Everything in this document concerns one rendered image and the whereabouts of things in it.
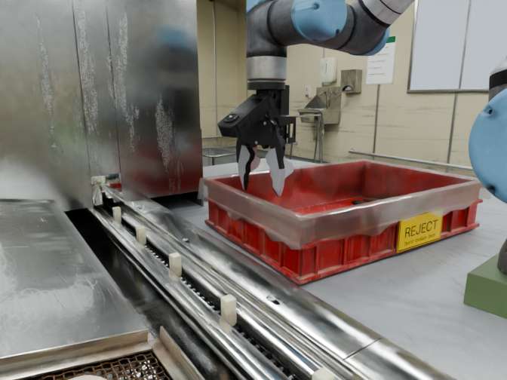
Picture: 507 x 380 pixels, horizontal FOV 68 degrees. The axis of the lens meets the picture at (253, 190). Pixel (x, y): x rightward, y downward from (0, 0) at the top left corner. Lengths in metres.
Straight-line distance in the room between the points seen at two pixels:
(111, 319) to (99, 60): 0.56
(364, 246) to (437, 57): 4.76
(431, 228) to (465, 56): 4.48
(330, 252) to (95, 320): 0.34
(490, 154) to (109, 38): 0.68
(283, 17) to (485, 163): 0.39
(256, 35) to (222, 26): 7.68
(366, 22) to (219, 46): 7.62
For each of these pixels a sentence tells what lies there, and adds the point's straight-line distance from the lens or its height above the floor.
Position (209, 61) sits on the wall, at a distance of 8.13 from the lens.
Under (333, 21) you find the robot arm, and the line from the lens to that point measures 0.63.
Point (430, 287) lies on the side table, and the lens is 0.59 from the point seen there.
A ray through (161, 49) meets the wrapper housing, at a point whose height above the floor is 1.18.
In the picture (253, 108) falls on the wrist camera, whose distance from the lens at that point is 0.67.
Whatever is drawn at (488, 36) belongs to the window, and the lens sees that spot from 5.07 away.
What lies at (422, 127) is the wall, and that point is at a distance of 5.35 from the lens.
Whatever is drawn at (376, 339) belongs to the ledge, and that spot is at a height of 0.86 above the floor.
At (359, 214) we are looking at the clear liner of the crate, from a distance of 0.57.
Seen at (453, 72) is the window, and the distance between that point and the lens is 5.18.
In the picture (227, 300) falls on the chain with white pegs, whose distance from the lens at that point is 0.41.
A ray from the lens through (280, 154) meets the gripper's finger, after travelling 0.68.
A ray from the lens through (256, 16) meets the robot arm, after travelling 0.71.
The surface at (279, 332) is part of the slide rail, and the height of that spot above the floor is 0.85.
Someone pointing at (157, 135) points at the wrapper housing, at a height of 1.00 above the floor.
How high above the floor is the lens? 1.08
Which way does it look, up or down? 14 degrees down
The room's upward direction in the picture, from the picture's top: straight up
